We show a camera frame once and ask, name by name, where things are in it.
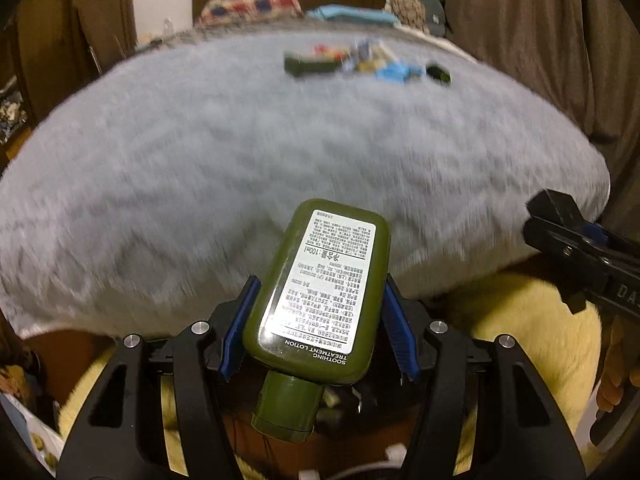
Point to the assorted clutter pile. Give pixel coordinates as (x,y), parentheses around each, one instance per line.
(10,110)

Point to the dark green small packet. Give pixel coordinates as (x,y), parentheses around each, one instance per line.
(439,74)

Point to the brown wooden wardrobe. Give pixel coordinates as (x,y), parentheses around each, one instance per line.
(100,10)

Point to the red small packet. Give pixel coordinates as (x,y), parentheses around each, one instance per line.
(330,52)

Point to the white tube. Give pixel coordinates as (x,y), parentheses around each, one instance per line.
(385,51)

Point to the yellow dark small packet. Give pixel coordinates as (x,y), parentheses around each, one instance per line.
(371,66)

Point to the blue cloth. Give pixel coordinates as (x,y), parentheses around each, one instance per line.
(350,14)

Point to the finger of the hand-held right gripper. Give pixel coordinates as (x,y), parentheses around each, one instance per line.
(555,205)
(555,245)

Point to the green lotion bottle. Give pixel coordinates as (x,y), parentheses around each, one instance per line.
(320,285)

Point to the white printed box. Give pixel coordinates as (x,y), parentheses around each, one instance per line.
(30,435)

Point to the grey fluffy blanket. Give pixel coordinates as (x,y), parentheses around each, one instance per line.
(225,160)

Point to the yellow fluffy pajama pants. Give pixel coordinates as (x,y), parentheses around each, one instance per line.
(525,340)

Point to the blue snack packet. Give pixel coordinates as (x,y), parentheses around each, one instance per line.
(391,72)

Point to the dark green box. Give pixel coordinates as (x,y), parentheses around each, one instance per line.
(310,65)

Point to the patterned cushion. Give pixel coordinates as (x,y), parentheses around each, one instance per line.
(417,7)

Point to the patchwork pillow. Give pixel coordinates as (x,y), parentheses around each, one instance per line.
(250,7)

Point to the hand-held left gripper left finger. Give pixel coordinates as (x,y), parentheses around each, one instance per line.
(235,340)

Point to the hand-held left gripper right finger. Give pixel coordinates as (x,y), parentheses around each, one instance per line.
(400,340)

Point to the person's right hand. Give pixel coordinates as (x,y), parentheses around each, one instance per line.
(612,370)

